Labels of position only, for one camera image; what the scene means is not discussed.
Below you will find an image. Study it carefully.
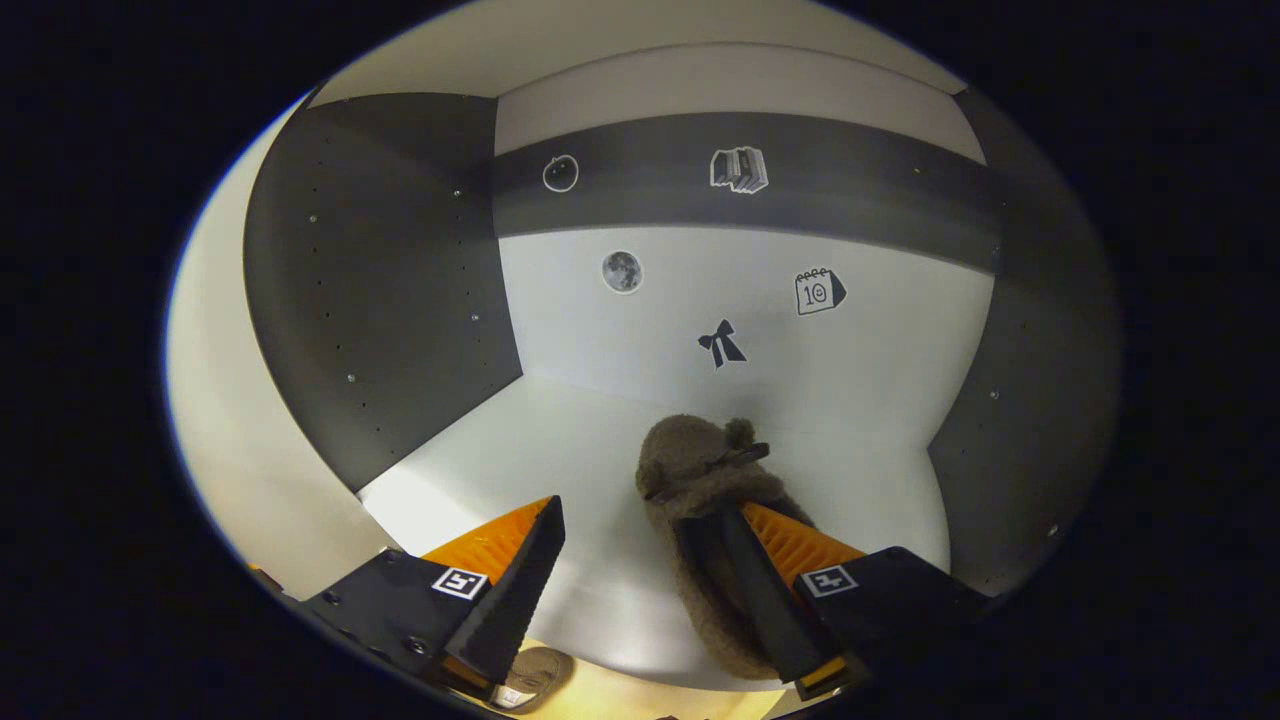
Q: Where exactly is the brown fuzzy shoe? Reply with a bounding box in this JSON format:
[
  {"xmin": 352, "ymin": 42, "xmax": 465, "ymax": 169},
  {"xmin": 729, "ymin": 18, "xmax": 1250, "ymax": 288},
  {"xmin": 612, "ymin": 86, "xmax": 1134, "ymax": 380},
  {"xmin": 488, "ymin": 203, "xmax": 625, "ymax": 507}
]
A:
[
  {"xmin": 490, "ymin": 645, "xmax": 577, "ymax": 713},
  {"xmin": 635, "ymin": 415, "xmax": 819, "ymax": 683}
]

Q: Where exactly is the grey shoe cabinet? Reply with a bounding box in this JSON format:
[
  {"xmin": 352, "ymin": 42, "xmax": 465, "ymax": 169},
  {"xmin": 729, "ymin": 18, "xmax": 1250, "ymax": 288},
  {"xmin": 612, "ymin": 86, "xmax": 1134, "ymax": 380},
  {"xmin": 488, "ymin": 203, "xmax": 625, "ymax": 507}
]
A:
[{"xmin": 243, "ymin": 0, "xmax": 1121, "ymax": 691}]

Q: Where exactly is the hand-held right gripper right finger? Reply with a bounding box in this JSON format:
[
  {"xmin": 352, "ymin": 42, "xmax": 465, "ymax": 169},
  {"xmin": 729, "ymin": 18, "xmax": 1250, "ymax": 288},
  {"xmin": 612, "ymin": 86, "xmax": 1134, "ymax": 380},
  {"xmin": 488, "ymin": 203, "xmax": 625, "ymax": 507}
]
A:
[{"xmin": 715, "ymin": 503, "xmax": 993, "ymax": 701}]

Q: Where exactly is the grey cabinet door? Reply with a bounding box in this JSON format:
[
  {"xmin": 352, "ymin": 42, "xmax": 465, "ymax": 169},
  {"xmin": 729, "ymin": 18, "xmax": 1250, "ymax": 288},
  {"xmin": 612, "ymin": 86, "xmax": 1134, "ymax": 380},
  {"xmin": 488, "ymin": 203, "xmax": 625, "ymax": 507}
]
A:
[{"xmin": 163, "ymin": 100, "xmax": 401, "ymax": 601}]

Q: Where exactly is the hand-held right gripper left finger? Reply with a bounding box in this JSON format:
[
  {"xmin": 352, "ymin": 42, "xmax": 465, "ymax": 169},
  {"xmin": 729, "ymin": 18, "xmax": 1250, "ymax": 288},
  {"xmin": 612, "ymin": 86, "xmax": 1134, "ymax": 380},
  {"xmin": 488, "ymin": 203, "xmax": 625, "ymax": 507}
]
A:
[{"xmin": 297, "ymin": 494, "xmax": 567, "ymax": 701}]

